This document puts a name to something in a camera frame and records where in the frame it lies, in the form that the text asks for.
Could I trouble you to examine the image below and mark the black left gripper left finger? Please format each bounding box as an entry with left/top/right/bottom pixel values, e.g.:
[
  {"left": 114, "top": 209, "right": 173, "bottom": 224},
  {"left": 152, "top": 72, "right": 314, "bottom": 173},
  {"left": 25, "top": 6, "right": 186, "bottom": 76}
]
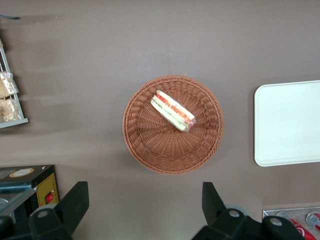
[{"left": 0, "top": 181, "right": 90, "bottom": 240}]

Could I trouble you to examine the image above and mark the grey wire display rack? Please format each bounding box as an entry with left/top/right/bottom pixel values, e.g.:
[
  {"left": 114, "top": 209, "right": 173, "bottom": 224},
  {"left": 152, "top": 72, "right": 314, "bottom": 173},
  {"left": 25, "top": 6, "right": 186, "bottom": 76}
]
[{"left": 0, "top": 37, "right": 29, "bottom": 130}]

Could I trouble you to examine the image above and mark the clear acrylic drinks box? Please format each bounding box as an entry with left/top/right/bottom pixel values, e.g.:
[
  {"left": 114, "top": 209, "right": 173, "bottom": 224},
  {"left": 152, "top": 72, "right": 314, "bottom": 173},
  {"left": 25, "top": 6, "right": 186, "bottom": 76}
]
[{"left": 262, "top": 206, "right": 320, "bottom": 240}]

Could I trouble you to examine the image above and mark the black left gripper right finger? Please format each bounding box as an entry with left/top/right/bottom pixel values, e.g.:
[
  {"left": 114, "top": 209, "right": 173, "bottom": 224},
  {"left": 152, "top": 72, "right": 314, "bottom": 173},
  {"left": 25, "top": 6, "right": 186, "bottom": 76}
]
[{"left": 191, "top": 181, "right": 306, "bottom": 240}]

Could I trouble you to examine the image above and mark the brown round wicker basket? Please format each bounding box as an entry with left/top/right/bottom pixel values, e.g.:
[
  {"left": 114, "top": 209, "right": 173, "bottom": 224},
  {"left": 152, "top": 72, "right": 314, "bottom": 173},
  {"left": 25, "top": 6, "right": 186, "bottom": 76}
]
[{"left": 122, "top": 75, "right": 225, "bottom": 175}]

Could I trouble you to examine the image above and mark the white rectangular plastic tray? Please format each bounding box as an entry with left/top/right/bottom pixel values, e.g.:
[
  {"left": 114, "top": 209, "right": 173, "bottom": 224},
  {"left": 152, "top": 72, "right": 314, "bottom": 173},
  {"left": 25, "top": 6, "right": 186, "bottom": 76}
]
[{"left": 253, "top": 79, "right": 320, "bottom": 168}]

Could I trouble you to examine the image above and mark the black oven with yellow panel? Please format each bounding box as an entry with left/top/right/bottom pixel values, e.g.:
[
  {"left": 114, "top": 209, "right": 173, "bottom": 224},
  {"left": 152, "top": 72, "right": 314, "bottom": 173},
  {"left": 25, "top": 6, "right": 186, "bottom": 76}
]
[{"left": 0, "top": 164, "right": 60, "bottom": 226}]

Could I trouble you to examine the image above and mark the wrapped bread package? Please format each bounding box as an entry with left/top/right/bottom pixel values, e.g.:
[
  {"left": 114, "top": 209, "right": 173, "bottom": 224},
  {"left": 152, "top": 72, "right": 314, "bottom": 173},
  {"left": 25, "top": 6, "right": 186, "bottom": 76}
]
[
  {"left": 0, "top": 98, "right": 22, "bottom": 123},
  {"left": 0, "top": 71, "right": 20, "bottom": 99}
]

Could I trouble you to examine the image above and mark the plastic-wrapped triangle sandwich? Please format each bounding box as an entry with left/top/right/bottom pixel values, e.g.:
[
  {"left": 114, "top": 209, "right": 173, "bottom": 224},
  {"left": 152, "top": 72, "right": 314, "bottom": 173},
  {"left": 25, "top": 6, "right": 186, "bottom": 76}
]
[{"left": 150, "top": 89, "right": 196, "bottom": 133}]

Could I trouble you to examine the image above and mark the red cola bottle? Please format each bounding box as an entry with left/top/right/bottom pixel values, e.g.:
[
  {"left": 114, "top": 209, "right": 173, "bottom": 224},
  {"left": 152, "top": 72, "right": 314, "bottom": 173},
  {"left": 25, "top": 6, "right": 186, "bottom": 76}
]
[
  {"left": 276, "top": 211, "right": 317, "bottom": 240},
  {"left": 306, "top": 211, "right": 320, "bottom": 232}
]

